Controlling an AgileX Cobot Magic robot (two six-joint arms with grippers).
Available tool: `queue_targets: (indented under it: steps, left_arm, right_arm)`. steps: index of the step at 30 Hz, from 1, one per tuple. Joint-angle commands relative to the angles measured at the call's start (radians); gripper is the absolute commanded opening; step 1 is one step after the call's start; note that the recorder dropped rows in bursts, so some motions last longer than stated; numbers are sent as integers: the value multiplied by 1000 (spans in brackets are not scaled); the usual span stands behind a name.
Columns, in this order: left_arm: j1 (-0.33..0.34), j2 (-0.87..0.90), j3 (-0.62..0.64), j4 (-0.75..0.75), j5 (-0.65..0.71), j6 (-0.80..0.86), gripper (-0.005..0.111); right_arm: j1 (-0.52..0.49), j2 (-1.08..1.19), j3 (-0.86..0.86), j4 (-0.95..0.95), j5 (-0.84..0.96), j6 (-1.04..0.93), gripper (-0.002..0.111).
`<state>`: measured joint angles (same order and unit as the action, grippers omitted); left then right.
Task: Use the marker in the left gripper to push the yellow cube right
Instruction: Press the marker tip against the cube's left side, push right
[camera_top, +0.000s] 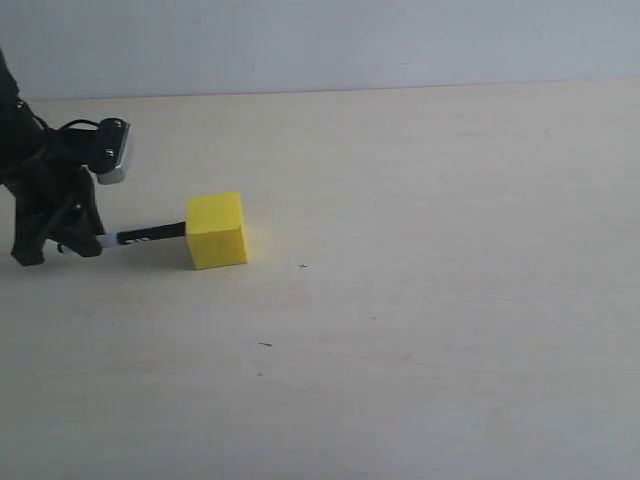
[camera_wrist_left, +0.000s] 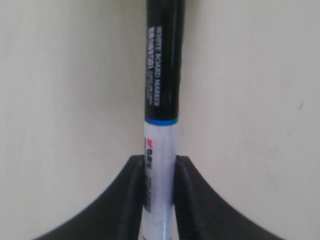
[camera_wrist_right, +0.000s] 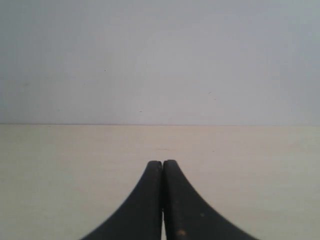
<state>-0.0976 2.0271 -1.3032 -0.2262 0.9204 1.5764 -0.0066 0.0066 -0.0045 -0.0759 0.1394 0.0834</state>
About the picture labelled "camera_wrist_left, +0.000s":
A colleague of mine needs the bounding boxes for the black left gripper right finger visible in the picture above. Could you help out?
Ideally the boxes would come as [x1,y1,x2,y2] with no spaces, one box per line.
[174,156,280,240]

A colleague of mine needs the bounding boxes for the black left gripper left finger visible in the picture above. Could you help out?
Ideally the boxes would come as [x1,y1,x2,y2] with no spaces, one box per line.
[38,155,145,240]

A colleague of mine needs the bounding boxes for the black and white marker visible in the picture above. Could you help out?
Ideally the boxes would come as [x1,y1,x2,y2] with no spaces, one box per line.
[142,0,185,240]

